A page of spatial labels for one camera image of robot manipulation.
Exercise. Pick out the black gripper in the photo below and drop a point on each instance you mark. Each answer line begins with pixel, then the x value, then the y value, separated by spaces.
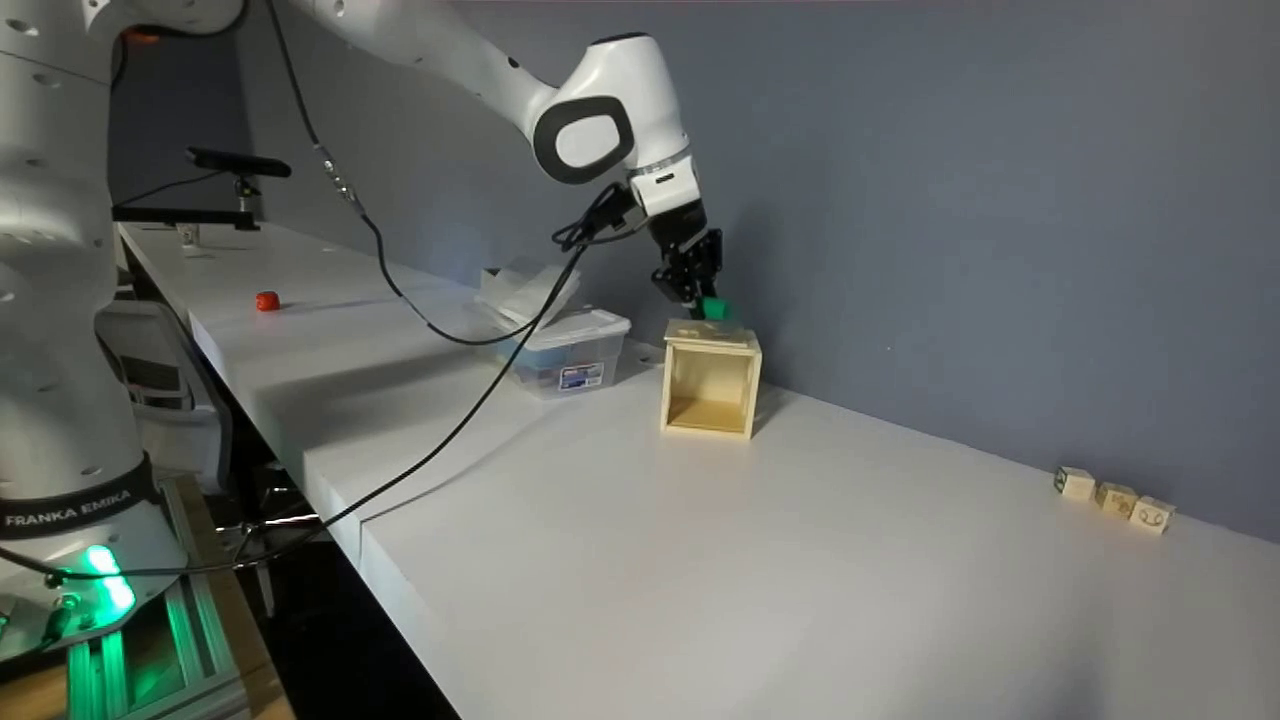
pixel 681 244

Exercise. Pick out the green wooden block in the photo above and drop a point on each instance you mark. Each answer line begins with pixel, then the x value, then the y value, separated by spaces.
pixel 717 310

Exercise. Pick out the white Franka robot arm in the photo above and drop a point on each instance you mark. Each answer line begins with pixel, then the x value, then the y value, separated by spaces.
pixel 587 122

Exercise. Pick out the wooden shape sorter cube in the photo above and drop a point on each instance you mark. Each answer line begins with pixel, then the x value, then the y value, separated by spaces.
pixel 712 389

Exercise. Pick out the white plastic container lid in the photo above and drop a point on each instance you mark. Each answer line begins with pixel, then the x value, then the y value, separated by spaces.
pixel 587 325

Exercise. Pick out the clear plastic container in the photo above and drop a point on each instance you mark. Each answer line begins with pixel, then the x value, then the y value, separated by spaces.
pixel 574 366

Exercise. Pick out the small red object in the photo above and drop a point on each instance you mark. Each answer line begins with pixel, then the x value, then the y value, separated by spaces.
pixel 269 300

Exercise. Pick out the small wooden cube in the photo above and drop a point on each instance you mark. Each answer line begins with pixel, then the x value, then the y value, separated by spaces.
pixel 1116 501
pixel 1076 484
pixel 1154 519

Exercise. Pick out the black camera on stand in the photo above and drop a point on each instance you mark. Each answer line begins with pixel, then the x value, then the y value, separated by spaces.
pixel 243 162

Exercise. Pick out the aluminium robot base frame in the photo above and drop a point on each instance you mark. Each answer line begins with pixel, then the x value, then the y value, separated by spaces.
pixel 146 674

